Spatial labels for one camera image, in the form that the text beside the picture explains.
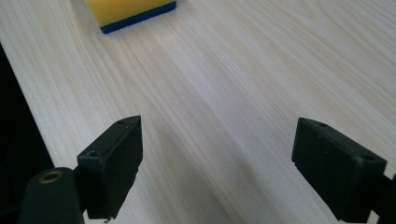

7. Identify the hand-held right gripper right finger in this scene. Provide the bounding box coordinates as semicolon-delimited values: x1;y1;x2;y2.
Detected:
290;117;389;224

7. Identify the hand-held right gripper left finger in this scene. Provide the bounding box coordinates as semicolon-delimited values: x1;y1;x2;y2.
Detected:
76;115;144;220

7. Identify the yellow and blue sponge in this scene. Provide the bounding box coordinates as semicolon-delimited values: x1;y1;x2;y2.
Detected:
84;0;177;35

